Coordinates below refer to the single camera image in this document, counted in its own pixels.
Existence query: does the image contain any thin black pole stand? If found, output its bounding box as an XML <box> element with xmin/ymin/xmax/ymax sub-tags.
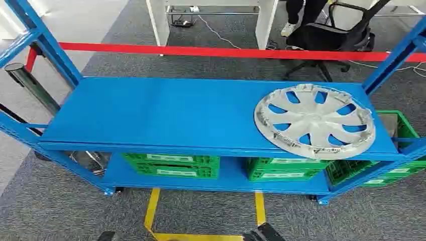
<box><xmin>0</xmin><ymin>102</ymin><xmax>51</xmax><ymax>163</ymax></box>

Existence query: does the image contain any white floor cable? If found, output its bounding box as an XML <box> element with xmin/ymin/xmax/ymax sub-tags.
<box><xmin>195</xmin><ymin>15</ymin><xmax>243</xmax><ymax>50</ymax></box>
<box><xmin>348</xmin><ymin>59</ymin><xmax>426</xmax><ymax>78</ymax></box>

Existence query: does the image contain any robot's black foot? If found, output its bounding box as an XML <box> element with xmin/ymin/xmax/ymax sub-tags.
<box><xmin>96</xmin><ymin>230</ymin><xmax>121</xmax><ymax>241</ymax></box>
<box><xmin>242</xmin><ymin>222</ymin><xmax>287</xmax><ymax>241</ymax></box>

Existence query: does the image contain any black power strip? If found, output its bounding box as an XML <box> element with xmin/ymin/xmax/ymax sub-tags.
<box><xmin>171</xmin><ymin>18</ymin><xmax>197</xmax><ymax>29</ymax></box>

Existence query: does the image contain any robot's black left foot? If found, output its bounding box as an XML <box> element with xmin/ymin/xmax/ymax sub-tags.
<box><xmin>96</xmin><ymin>230</ymin><xmax>121</xmax><ymax>241</ymax></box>

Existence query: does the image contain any green plastic crate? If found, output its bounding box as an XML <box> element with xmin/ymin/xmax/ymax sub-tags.
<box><xmin>247</xmin><ymin>157</ymin><xmax>334</xmax><ymax>171</ymax></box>
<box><xmin>325</xmin><ymin>160</ymin><xmax>418</xmax><ymax>188</ymax></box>
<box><xmin>121</xmin><ymin>152</ymin><xmax>221</xmax><ymax>168</ymax></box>
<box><xmin>376</xmin><ymin>110</ymin><xmax>426</xmax><ymax>177</ymax></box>
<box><xmin>132</xmin><ymin>163</ymin><xmax>221</xmax><ymax>181</ymax></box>
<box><xmin>247</xmin><ymin>168</ymin><xmax>325</xmax><ymax>183</ymax></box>

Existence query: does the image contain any black office chair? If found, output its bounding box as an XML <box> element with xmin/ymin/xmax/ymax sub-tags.
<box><xmin>282</xmin><ymin>0</ymin><xmax>393</xmax><ymax>83</ymax></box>

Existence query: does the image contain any red barrier belt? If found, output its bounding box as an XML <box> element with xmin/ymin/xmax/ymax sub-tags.
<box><xmin>25</xmin><ymin>42</ymin><xmax>426</xmax><ymax>73</ymax></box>

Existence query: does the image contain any person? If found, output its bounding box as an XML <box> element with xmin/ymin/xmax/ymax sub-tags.
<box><xmin>280</xmin><ymin>0</ymin><xmax>331</xmax><ymax>38</ymax></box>

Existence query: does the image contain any blue metal shelf rack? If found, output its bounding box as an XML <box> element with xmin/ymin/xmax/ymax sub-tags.
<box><xmin>0</xmin><ymin>0</ymin><xmax>426</xmax><ymax>205</ymax></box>

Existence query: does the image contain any robot's black right foot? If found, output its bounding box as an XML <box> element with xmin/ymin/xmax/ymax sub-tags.
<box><xmin>242</xmin><ymin>222</ymin><xmax>287</xmax><ymax>241</ymax></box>

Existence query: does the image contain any silver plastic wheel cover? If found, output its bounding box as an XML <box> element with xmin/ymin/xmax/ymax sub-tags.
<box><xmin>254</xmin><ymin>83</ymin><xmax>376</xmax><ymax>161</ymax></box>

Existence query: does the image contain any steel stanchion with chrome base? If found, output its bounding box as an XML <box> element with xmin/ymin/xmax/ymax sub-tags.
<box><xmin>4</xmin><ymin>62</ymin><xmax>111</xmax><ymax>176</ymax></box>

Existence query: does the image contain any white desk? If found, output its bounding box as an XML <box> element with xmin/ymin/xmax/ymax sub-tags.
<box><xmin>145</xmin><ymin>0</ymin><xmax>280</xmax><ymax>57</ymax></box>
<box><xmin>372</xmin><ymin>0</ymin><xmax>426</xmax><ymax>17</ymax></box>

